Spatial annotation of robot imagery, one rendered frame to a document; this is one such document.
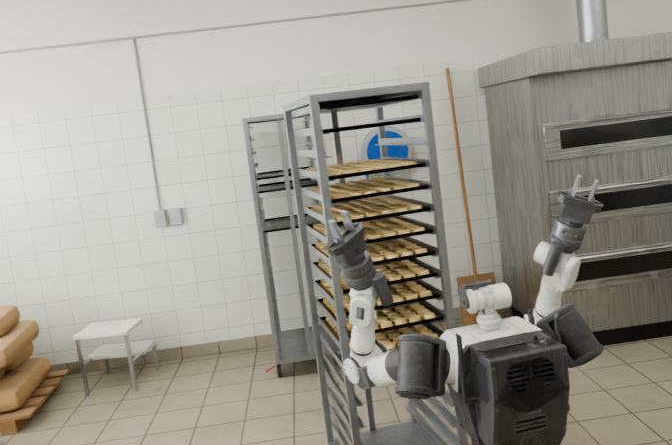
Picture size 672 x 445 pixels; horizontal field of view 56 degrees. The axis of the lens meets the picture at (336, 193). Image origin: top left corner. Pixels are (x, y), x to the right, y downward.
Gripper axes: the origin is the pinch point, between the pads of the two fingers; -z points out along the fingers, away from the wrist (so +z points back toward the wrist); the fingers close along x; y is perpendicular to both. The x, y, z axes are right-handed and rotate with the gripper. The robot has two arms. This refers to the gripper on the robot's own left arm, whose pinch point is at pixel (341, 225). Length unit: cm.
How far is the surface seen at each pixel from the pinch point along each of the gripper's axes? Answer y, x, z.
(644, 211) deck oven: -38, 265, 175
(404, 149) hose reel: -201, 233, 124
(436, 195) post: -36, 76, 44
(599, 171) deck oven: -61, 258, 143
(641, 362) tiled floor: -21, 198, 242
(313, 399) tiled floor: -164, 54, 202
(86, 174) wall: -369, 62, 64
